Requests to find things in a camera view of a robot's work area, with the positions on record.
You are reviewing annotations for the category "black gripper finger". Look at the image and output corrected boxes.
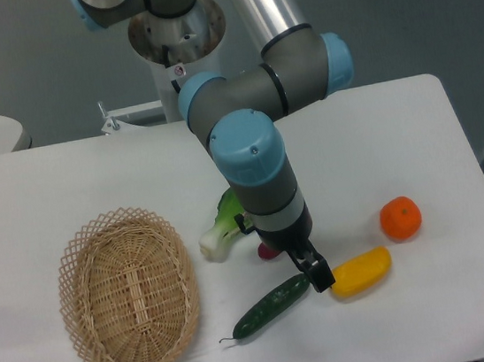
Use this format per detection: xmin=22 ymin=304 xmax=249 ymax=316
xmin=287 ymin=243 xmax=335 ymax=293

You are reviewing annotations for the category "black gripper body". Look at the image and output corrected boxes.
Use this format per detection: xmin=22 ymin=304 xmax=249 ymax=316
xmin=257 ymin=204 xmax=313 ymax=252

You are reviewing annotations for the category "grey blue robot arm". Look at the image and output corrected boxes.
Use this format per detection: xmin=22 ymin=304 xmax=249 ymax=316
xmin=70 ymin=0 xmax=354 ymax=292

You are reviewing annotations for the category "green cucumber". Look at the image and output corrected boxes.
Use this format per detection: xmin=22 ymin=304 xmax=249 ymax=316
xmin=219 ymin=274 xmax=311 ymax=343

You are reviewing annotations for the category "red fruit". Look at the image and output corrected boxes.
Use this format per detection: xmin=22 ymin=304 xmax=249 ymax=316
xmin=257 ymin=243 xmax=280 ymax=261

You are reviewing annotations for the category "yellow pepper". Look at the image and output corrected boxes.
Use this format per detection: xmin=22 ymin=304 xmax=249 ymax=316
xmin=331 ymin=246 xmax=392 ymax=298

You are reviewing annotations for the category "green white bok choy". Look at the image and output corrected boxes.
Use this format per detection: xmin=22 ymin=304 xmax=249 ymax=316
xmin=198 ymin=188 xmax=254 ymax=263

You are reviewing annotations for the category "orange tangerine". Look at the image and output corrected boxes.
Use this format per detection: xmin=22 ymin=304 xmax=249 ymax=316
xmin=379 ymin=196 xmax=423 ymax=241

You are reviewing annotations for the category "woven wicker basket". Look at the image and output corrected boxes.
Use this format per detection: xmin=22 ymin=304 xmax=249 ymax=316
xmin=58 ymin=207 xmax=200 ymax=362

